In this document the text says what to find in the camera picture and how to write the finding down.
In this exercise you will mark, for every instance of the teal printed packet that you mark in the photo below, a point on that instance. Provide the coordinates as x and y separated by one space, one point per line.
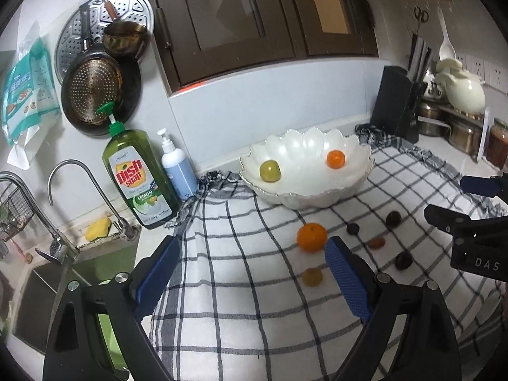
45 79
20 95

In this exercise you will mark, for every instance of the perforated steel steamer plate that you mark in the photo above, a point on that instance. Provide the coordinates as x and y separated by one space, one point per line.
135 12

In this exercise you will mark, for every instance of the black white checked cloth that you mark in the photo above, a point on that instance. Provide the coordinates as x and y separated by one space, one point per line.
238 266

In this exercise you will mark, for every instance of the brown round fruit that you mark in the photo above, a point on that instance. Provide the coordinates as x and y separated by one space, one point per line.
403 260

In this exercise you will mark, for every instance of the thin curved steel faucet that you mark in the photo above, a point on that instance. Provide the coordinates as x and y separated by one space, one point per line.
127 232

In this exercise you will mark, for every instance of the green dish soap bottle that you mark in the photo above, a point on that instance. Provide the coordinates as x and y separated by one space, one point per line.
135 182

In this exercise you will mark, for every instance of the reddish brown date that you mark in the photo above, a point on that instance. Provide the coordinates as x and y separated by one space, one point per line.
377 243

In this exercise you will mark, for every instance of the white scalloped bowl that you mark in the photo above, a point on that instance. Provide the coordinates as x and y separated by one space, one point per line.
301 178

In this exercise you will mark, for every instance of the black knife block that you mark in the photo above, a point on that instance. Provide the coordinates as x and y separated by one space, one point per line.
391 103

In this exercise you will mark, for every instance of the white wall outlets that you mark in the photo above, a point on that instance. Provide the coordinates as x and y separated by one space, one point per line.
492 71

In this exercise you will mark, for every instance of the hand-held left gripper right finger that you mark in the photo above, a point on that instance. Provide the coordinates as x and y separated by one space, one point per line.
347 281

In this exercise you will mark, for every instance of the black scissors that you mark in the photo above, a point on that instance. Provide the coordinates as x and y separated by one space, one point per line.
420 15

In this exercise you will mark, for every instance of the orange mandarin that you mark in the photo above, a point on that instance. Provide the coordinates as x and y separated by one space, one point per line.
335 159
312 237

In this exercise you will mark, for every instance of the dark round fruit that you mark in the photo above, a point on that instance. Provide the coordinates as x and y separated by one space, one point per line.
393 219

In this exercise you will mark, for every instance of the orange sticker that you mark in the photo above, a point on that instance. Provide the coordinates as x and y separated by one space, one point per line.
193 85

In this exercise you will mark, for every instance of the yellow round fruit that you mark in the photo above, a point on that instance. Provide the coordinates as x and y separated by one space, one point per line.
312 277

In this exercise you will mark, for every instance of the white ceramic teapot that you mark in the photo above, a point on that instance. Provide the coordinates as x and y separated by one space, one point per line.
466 93

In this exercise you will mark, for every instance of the hanging perforated pan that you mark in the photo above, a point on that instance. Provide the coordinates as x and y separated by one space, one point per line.
133 91

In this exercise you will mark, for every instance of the white ladle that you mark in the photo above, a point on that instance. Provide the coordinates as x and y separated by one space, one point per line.
446 49

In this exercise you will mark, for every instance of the green plastic basin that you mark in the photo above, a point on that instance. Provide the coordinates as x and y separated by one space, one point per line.
106 337

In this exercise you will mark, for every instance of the steel kitchen knives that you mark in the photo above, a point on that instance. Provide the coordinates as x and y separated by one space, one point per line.
420 61

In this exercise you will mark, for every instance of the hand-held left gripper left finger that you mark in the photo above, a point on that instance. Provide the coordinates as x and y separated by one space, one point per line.
158 274

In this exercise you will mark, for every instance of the brown wooden cabinet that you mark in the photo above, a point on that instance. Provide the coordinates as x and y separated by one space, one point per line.
278 47

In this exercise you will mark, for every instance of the steel pot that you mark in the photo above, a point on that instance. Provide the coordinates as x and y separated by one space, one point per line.
464 137
430 121

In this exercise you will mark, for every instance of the glass jar with sauce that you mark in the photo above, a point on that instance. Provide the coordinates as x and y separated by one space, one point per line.
498 145

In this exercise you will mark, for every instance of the white pump bottle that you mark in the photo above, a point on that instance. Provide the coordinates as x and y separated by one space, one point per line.
178 170

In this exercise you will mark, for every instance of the copper perforated strainer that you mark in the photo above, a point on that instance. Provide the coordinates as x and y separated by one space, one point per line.
93 87

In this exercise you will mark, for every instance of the yellow sponge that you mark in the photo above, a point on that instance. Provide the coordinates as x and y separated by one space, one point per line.
98 229

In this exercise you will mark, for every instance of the green round fruit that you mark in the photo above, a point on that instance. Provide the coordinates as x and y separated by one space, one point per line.
270 171

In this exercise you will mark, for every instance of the steel sink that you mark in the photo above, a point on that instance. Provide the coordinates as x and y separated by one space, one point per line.
35 305

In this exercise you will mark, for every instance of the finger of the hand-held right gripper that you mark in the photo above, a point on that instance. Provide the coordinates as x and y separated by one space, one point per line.
442 216
476 185

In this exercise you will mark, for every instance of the dark blue small fruit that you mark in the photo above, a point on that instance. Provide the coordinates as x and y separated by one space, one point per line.
353 228

